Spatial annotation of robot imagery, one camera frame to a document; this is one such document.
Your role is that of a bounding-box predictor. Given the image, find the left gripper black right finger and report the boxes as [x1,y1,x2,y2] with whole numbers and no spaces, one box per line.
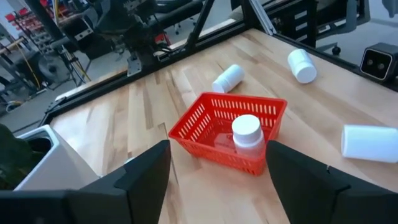
[266,140,398,224]

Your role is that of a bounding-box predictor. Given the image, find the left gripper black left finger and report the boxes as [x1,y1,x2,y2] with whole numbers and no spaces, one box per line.
[65,139,172,224]

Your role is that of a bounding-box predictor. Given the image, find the red plastic slotted basket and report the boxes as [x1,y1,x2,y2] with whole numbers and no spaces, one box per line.
[168,91,288,177]

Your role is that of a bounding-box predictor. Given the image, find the grey metal mounting plate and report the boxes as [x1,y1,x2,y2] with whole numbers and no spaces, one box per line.
[126,51,144,78]

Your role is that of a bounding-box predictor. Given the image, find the green cactus plant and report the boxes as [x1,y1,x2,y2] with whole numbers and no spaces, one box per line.
[0,123,52,191]

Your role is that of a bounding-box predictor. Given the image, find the black drawer cabinet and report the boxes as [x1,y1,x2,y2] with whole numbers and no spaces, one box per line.
[270,0,318,47]

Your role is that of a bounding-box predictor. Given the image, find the grey office chair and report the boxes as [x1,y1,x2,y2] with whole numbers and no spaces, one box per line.
[313,0,371,57]

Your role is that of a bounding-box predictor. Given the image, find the red storage bin shelf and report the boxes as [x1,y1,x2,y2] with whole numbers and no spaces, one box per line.
[4,6,41,35]

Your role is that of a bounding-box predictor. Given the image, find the black aluminium table frame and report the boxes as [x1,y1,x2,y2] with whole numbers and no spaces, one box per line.
[39,0,398,127]

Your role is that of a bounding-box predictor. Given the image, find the black twin-lens camera box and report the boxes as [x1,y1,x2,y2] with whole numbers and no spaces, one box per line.
[359,42,398,83]

